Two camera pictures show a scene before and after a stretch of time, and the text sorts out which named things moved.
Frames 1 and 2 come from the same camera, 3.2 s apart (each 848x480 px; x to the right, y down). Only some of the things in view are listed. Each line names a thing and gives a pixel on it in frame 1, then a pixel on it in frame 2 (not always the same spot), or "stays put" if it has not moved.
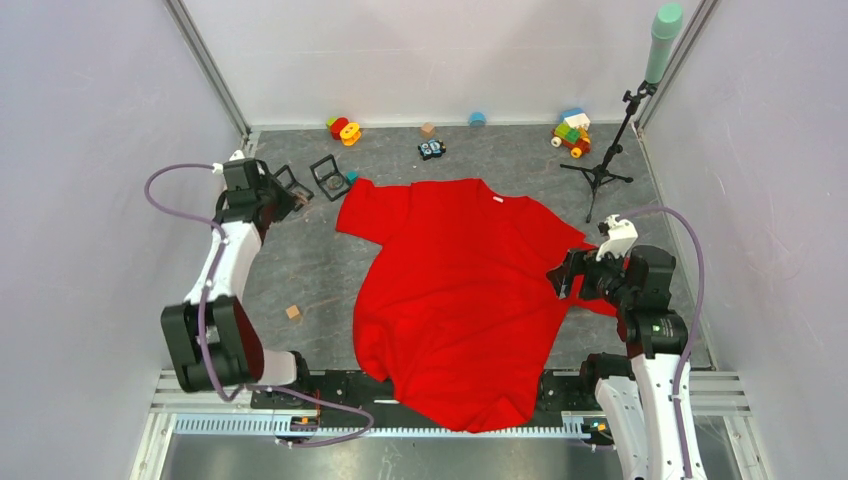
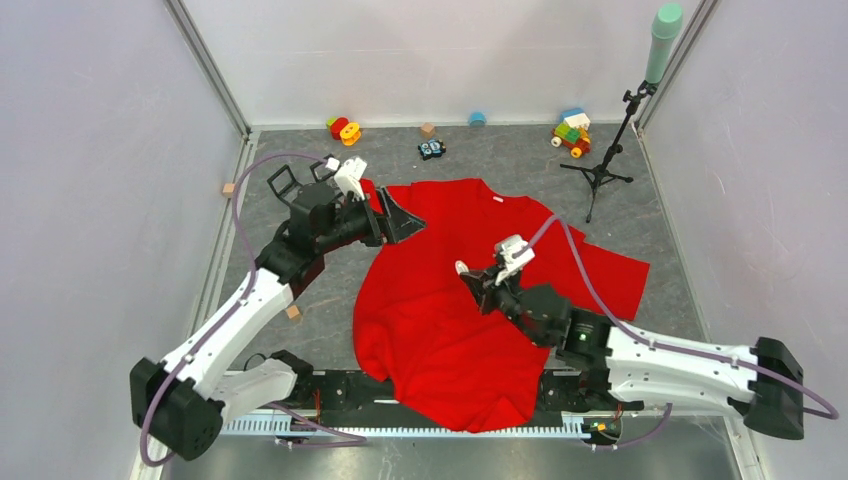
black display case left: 296,192 stays put
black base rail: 348,394 stays put
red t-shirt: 456,301 stays put
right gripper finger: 562,279 → 477,285
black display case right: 329,178 stays put
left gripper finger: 297,200 → 398,222
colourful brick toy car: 572,132 stays put
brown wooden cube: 428,130 stays put
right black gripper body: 605,278 → 505,298
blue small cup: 477,119 stays put
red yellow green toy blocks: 341,129 stays put
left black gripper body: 272,195 → 360,223
